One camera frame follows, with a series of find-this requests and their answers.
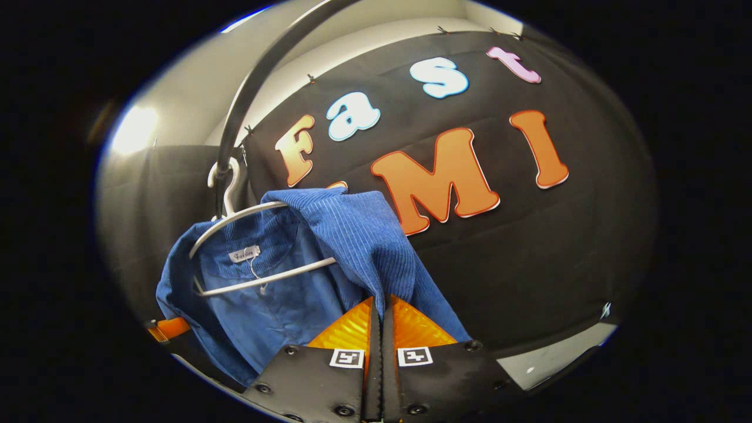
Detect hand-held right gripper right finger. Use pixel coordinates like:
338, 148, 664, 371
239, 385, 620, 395
381, 295, 519, 423

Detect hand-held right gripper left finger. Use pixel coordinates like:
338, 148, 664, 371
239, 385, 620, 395
244, 296, 383, 423

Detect blue corduroy jacket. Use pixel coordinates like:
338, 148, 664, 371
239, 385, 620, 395
155, 187, 472, 388

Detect white clothes hanger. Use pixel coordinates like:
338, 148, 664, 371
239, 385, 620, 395
189, 157, 339, 298

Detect black clothes rack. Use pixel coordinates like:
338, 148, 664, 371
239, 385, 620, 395
212, 0, 356, 219

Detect black backdrop cloth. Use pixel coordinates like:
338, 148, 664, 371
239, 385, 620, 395
97, 29, 660, 360

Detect ceiling light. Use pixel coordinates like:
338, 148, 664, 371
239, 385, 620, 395
110, 105, 160, 156

